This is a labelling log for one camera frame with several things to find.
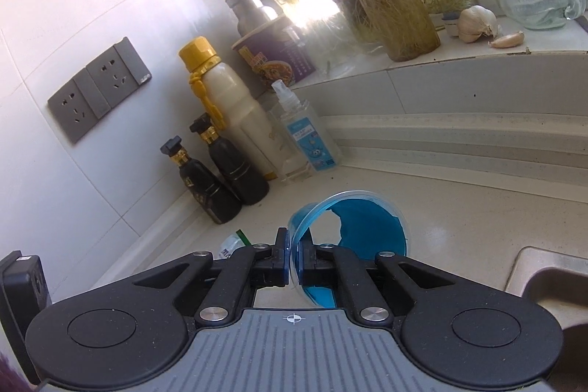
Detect black bottle gold collar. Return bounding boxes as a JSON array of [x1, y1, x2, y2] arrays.
[[189, 112, 269, 206], [161, 136, 242, 225]]

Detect steel thermos flask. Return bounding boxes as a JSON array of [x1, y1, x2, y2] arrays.
[[225, 0, 278, 37]]

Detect black bottle gold collar front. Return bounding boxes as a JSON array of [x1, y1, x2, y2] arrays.
[[161, 136, 242, 225]]

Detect grey wall power sockets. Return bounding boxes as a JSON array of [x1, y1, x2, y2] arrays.
[[47, 37, 153, 144]]

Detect white bottle yellow cap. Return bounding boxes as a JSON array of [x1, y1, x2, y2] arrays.
[[178, 37, 289, 179]]

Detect green white sachet wrapper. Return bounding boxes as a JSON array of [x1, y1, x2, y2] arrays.
[[218, 230, 251, 260]]

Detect purple instant noodle cup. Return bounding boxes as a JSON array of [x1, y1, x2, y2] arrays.
[[231, 15, 317, 90]]

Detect loose garlic bulb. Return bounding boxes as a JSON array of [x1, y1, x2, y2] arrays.
[[456, 5, 499, 44]]

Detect black bottle gold collar rear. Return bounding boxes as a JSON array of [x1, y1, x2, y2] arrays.
[[189, 112, 269, 206]]

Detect clear spray bottle blue label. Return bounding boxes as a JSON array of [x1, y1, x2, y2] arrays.
[[271, 80, 341, 172]]

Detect clear rectangular glass container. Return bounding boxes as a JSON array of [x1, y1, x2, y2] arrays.
[[269, 101, 342, 178]]

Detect garlic clove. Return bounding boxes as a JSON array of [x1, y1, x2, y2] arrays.
[[488, 31, 525, 49]]

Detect blue plastic cup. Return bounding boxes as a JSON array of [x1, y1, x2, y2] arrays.
[[288, 190, 409, 283]]

